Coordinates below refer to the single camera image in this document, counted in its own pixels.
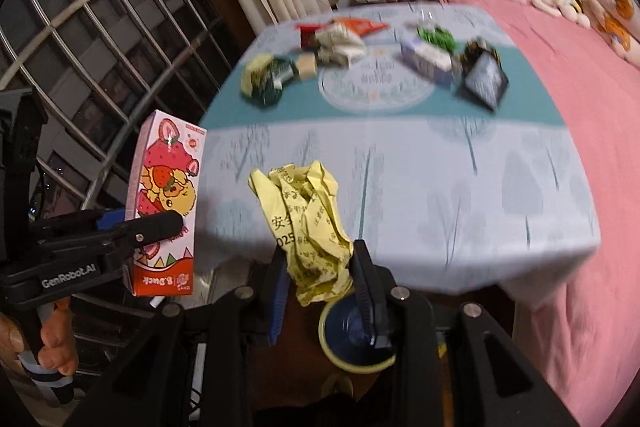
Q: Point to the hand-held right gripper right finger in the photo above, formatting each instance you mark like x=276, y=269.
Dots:
x=367, y=302

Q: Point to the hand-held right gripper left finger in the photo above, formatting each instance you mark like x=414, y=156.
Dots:
x=276, y=307

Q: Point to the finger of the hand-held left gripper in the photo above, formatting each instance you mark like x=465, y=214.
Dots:
x=111, y=219
x=150, y=227

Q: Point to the yellow rimmed waste bin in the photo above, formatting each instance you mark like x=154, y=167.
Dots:
x=340, y=332

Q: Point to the pink strawberry print carton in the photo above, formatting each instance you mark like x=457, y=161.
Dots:
x=165, y=167

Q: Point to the yellow paper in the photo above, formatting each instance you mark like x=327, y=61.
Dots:
x=305, y=217

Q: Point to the person's left hand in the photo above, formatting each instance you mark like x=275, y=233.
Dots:
x=55, y=342

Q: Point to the tree print tablecloth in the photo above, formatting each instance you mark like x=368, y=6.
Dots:
x=425, y=167

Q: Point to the yellow green crumpled wrapper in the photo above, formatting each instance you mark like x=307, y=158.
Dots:
x=265, y=79

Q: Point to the metal window grille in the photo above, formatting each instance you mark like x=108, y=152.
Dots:
x=100, y=22

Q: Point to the small beige box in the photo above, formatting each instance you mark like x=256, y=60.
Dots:
x=306, y=66

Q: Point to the purple white box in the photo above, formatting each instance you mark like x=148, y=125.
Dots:
x=430, y=62

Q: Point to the red crumpled wrapper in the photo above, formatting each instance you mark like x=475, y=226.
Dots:
x=307, y=29

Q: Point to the white crumpled wrapper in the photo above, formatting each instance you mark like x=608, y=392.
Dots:
x=340, y=47

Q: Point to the orange snack wrapper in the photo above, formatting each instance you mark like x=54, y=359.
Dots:
x=362, y=27

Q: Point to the pink bedspread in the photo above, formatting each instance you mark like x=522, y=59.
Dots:
x=575, y=82

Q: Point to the folded floral quilt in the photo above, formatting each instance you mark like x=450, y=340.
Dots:
x=615, y=12

